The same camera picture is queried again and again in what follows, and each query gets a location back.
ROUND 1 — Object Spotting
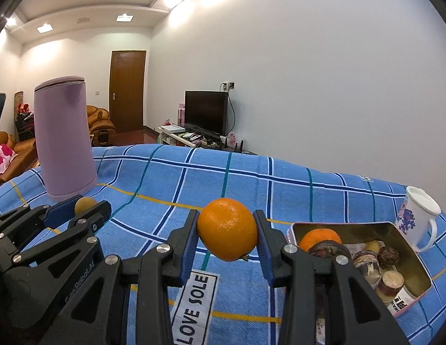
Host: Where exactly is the pink tin box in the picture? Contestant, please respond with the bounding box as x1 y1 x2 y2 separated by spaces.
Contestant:
287 222 432 319

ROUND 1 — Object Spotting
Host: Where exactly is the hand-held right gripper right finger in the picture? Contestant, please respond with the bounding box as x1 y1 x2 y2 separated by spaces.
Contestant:
252 209 410 345

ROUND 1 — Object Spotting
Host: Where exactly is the black power cable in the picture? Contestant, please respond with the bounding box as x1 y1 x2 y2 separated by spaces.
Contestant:
226 91 236 137

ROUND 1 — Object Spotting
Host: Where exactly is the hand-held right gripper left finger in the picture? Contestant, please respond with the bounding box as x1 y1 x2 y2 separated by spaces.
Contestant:
58 209 199 345

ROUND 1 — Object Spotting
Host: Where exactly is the black router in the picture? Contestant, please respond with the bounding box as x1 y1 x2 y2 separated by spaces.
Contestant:
221 135 245 152

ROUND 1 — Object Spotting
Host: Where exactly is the medium orange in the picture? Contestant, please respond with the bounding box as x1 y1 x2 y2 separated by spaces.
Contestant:
197 198 259 262

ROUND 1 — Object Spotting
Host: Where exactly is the blue plaid blanket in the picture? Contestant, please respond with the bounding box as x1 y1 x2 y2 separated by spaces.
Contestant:
0 144 446 345

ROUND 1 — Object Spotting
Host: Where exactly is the green-brown round fruit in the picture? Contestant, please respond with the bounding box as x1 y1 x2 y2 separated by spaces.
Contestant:
74 197 98 216

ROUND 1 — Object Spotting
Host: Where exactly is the large orange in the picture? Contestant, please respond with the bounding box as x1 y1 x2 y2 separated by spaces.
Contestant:
299 228 343 253

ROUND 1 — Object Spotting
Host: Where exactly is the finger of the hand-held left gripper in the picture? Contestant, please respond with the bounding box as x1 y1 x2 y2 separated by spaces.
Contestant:
0 201 113 277
0 197 79 239

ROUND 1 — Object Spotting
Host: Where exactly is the small dark round fruit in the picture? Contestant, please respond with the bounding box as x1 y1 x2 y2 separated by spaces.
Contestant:
377 246 401 270

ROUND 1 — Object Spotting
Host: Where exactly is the white floral cup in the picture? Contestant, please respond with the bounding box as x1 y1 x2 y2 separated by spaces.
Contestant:
395 186 442 253

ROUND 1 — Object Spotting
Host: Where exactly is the brown leather armchair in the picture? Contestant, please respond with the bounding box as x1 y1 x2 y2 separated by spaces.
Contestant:
86 105 116 147

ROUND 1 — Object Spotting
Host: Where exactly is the brown leather sofa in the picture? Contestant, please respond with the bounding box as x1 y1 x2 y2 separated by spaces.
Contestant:
0 131 40 191

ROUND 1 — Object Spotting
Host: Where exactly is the brown wooden door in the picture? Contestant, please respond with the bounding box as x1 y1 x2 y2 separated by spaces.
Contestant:
109 50 147 133

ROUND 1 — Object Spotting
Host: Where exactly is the black television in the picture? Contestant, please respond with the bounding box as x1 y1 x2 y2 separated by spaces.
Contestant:
184 91 229 139

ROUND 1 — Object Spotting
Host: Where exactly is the white television stand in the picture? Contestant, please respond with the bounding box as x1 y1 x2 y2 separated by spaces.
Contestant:
156 126 259 156

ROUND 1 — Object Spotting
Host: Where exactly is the purple electric kettle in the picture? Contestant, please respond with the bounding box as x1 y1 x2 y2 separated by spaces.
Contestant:
33 75 98 202

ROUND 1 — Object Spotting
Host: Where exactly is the pink floral cushion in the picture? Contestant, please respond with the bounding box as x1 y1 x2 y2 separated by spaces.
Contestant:
0 145 19 177

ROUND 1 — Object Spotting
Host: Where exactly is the printed paper sheet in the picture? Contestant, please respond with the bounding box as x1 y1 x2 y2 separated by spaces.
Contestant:
386 292 418 313

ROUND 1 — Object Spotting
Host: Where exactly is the clutter pile with red items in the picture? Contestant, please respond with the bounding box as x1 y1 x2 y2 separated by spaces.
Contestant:
15 91 35 141

